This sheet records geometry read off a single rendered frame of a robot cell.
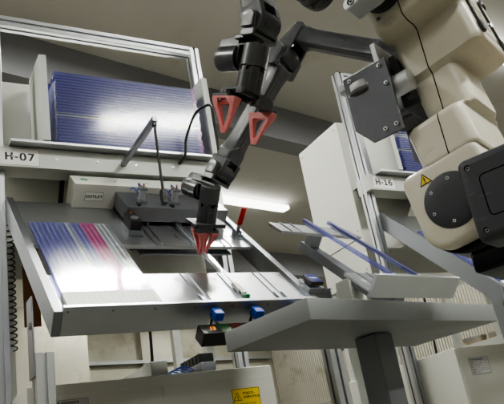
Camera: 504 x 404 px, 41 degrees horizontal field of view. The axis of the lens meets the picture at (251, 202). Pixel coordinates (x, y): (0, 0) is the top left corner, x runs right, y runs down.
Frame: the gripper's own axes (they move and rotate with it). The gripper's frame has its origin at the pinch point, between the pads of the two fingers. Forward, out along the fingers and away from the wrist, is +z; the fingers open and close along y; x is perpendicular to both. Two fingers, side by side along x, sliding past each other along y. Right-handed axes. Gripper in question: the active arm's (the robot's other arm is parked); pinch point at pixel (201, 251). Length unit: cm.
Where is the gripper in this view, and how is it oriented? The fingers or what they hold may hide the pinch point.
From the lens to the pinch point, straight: 194.3
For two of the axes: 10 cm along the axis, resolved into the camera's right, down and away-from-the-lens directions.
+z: -1.5, 9.7, 2.1
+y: -8.7, -0.2, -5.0
